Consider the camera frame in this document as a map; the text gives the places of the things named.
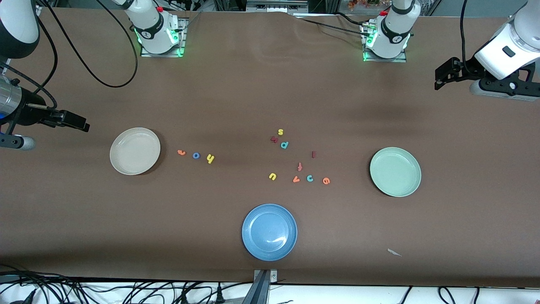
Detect beige brown plate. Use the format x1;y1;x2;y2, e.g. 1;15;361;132
110;128;161;176

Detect pale green plate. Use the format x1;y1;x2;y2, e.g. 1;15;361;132
370;147;422;198

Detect orange dried flowers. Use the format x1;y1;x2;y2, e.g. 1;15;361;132
348;0;392;11

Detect brown table cover sheet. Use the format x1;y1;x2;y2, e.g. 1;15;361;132
0;8;540;288

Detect grey metal box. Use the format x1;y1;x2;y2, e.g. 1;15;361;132
246;0;308;12

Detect blue plate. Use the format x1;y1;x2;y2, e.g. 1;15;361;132
242;204;298;261

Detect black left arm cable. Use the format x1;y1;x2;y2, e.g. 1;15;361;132
460;0;470;64

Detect long black right arm cable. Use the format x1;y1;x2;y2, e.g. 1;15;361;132
37;0;139;89

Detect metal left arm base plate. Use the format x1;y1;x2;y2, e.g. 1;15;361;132
362;23;408;63

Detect thin black right gripper cable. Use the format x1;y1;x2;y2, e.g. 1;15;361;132
0;17;58;109

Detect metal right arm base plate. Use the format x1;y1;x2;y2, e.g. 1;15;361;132
140;18;186;58

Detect black base cable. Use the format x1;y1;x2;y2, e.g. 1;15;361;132
300;18;368;36
332;12;364;25

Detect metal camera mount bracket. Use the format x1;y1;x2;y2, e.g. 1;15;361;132
243;269;278;304

